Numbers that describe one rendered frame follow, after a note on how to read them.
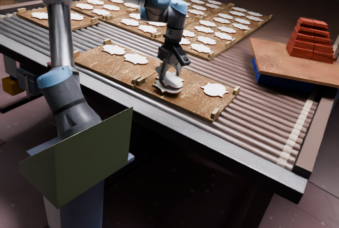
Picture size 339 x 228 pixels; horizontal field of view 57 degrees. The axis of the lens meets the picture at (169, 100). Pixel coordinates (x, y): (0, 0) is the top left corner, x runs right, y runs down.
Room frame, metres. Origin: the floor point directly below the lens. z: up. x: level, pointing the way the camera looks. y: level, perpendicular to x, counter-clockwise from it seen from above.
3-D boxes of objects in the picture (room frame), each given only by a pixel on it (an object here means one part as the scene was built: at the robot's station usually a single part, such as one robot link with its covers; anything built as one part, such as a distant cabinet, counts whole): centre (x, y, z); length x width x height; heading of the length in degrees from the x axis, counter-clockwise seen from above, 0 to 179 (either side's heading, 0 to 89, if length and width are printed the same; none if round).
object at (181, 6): (1.30, 0.03, 1.29); 0.09 x 0.08 x 0.11; 104
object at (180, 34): (1.30, 0.03, 1.21); 0.08 x 0.08 x 0.05
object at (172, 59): (1.31, 0.03, 1.13); 0.09 x 0.08 x 0.12; 46
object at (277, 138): (1.48, 0.31, 0.90); 1.95 x 0.05 x 0.05; 63
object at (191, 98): (1.33, -0.08, 0.93); 0.41 x 0.35 x 0.02; 65
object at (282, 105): (1.75, 0.17, 0.90); 1.95 x 0.05 x 0.05; 63
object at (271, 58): (1.70, -0.68, 1.03); 0.50 x 0.50 x 0.02; 88
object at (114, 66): (1.50, 0.30, 0.93); 0.41 x 0.35 x 0.02; 66
